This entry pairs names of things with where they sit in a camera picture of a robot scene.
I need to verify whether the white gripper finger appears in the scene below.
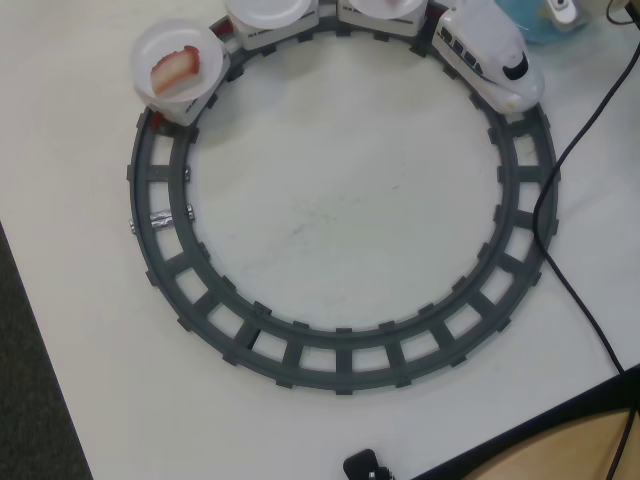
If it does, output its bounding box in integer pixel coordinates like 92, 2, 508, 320
544, 0, 582, 24

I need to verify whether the light blue dish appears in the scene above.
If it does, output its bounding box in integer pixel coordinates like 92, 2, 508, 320
499, 0, 587, 46

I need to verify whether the white Shinkansen toy locomotive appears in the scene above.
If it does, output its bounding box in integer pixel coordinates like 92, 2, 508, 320
430, 0, 546, 114

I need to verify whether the pink salmon sushi piece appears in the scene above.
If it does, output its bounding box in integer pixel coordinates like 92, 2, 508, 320
149, 45, 204, 97

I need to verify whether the black plastic block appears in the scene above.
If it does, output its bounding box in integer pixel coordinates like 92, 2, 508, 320
343, 448, 396, 480

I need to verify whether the thin red wire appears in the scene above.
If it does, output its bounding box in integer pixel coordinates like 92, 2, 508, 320
606, 0, 640, 24

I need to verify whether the long black cable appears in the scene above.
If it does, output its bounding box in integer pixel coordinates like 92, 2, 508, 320
531, 44, 640, 376

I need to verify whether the grey circular toy rail track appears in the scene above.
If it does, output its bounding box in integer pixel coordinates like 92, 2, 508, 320
125, 19, 560, 397

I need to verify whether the dark cable over desk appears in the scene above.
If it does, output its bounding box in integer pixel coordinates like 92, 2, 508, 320
606, 408, 640, 480

